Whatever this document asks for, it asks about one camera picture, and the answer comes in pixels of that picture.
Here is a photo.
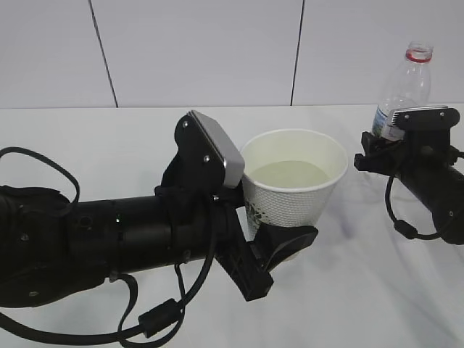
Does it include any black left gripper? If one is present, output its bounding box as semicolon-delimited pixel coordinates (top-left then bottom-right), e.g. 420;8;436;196
215;181;318;302

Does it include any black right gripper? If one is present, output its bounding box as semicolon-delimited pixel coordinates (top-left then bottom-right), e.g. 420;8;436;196
354;130;459;181

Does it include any white paper cup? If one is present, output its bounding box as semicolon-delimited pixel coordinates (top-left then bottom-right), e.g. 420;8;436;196
241;128;348;238

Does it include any clear plastic water bottle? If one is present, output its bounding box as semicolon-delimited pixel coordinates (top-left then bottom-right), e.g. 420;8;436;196
370;41;434;142

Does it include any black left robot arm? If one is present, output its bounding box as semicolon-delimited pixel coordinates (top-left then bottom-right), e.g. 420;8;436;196
1;186;318;308

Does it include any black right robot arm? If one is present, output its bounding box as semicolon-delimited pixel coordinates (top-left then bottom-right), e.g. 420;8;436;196
354;130;463;245

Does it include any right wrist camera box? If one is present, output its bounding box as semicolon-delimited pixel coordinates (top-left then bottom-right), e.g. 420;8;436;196
381;105;460;141

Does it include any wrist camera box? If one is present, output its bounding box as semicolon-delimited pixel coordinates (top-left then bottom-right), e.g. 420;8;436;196
381;105;460;141
154;109;245;220

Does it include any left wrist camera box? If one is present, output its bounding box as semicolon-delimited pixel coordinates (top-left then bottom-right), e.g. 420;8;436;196
154;109;245;220

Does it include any black right camera cable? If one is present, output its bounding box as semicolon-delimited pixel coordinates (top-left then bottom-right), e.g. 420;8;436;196
384;146;464;241

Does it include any black camera cable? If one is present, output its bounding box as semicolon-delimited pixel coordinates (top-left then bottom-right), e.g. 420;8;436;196
384;146;464;241
0;146;218;348

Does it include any black left camera cable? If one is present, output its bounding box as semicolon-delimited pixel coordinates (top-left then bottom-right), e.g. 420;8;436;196
0;146;218;348

